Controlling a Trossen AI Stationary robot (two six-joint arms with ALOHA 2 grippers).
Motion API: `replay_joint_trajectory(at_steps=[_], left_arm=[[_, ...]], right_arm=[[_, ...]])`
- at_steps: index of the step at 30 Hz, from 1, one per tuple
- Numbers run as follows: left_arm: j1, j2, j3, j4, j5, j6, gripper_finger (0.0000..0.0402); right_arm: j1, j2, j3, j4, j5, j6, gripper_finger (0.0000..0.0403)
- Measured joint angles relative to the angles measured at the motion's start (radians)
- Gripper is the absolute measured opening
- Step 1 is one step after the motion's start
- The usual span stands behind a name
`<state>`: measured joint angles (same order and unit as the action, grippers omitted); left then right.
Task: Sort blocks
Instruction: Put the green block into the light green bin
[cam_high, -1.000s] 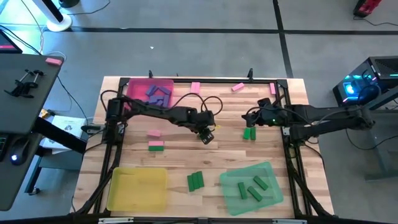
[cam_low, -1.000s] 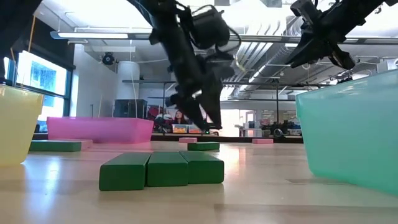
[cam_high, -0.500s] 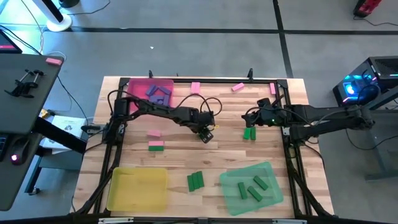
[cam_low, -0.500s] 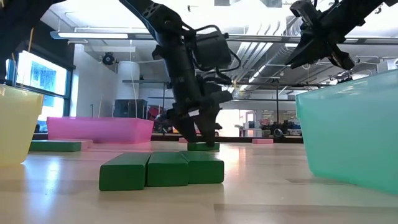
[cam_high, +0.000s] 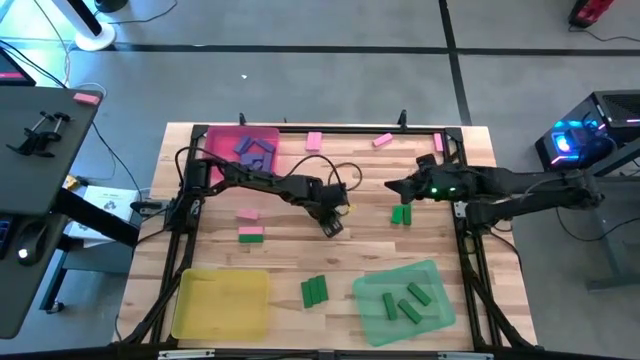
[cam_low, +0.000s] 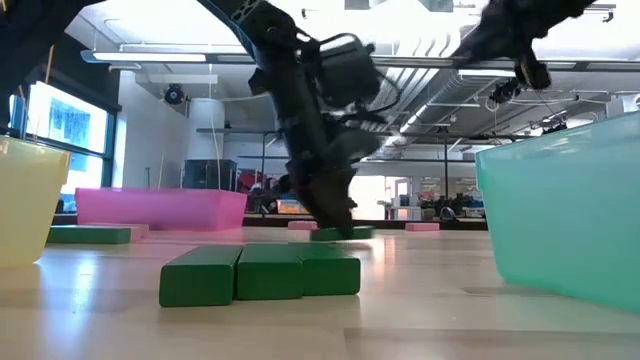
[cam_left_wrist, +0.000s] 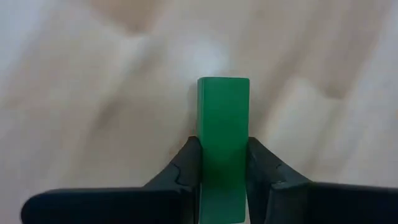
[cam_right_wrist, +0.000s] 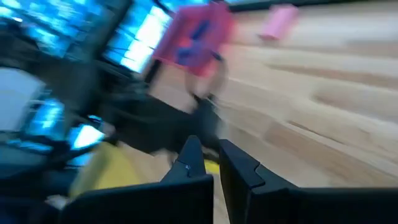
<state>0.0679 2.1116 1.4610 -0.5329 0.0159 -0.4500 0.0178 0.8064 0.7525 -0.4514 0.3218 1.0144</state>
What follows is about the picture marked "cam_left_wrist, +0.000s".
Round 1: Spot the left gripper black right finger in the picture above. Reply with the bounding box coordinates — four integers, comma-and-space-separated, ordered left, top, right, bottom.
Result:
244, 136, 398, 224

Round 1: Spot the green wooden block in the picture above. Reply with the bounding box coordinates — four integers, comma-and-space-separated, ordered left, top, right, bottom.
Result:
197, 76, 251, 224

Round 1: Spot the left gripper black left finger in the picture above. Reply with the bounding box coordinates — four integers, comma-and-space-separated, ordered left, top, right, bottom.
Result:
21, 136, 203, 224

